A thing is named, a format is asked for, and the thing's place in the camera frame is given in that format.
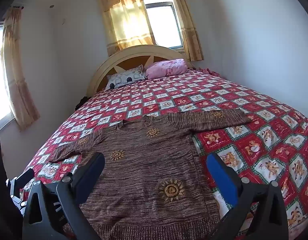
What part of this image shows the brown knit sweater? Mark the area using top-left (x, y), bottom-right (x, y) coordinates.
top-left (48, 107), bottom-right (253, 240)

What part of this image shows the yellow window curtain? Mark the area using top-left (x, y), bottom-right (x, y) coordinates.
top-left (165, 0), bottom-right (204, 62)
top-left (97, 0), bottom-right (157, 57)
top-left (1, 6), bottom-right (40, 132)

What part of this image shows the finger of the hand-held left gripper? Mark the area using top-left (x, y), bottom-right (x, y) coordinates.
top-left (6, 168), bottom-right (35, 197)

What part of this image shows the dark object beside bed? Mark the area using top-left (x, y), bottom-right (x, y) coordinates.
top-left (75, 96), bottom-right (91, 110)

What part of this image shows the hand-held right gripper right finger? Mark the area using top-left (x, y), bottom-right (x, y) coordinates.
top-left (206, 152), bottom-right (290, 240)

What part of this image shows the red crumpled cloth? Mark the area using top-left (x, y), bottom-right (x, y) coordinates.
top-left (191, 66), bottom-right (221, 77)

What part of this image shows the grey patterned pillow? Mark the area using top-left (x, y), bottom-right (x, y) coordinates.
top-left (106, 64), bottom-right (147, 90)

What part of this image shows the red patchwork bedspread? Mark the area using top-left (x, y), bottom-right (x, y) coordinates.
top-left (20, 67), bottom-right (308, 240)

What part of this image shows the cream wooden headboard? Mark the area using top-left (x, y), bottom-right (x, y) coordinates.
top-left (86, 44), bottom-right (192, 97)

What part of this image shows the glass window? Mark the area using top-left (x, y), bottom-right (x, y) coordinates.
top-left (140, 0), bottom-right (184, 50)
top-left (0, 26), bottom-right (15, 128)

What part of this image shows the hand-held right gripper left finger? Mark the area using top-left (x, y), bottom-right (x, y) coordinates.
top-left (22, 152), bottom-right (106, 240)

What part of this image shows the dark cloth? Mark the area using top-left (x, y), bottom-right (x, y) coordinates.
top-left (0, 135), bottom-right (22, 240)

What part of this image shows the pink pillow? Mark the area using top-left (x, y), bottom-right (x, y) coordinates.
top-left (145, 59), bottom-right (188, 79)

